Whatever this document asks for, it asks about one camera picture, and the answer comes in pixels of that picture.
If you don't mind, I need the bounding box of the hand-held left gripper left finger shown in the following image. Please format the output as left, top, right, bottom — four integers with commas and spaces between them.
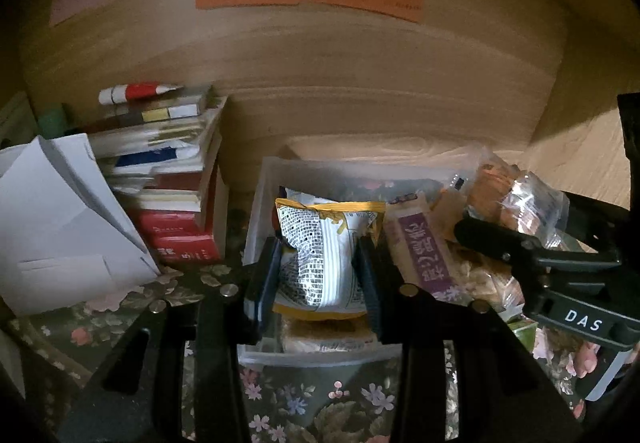
57, 235, 286, 443

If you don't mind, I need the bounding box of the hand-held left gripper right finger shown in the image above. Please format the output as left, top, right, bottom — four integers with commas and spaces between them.
351, 235, 586, 443

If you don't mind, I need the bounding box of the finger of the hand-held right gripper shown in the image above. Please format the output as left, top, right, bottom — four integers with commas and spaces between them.
452, 216, 546, 274
560, 192, 628, 254

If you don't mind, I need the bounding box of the clear cracker packet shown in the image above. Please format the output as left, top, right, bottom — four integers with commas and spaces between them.
440, 146, 571, 249

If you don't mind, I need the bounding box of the white yellow dotted snack packet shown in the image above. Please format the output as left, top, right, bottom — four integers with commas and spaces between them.
274, 190, 387, 321

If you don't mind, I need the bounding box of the brown snack bar packet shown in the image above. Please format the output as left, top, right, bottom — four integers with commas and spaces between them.
385, 193, 468, 304

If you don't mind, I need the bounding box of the clear plastic storage container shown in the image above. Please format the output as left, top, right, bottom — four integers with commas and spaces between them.
237, 156, 481, 369

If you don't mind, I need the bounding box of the clear bread snack packet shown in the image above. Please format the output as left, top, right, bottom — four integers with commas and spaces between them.
445, 243, 526, 319

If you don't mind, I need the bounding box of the green snack packet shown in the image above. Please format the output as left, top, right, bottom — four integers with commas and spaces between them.
505, 315, 538, 359

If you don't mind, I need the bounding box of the tan snack packet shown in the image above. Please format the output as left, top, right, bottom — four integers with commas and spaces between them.
280, 315, 378, 354

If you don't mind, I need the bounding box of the stack of books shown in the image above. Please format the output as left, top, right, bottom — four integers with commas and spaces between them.
90, 83, 231, 266

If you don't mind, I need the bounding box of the floral tablecloth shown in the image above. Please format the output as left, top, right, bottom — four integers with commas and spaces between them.
0, 208, 616, 443

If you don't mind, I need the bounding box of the white folded paper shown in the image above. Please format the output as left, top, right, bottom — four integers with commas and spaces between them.
0, 133, 161, 316

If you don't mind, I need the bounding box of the red white glue tube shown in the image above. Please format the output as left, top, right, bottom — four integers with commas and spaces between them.
98, 82, 186, 105

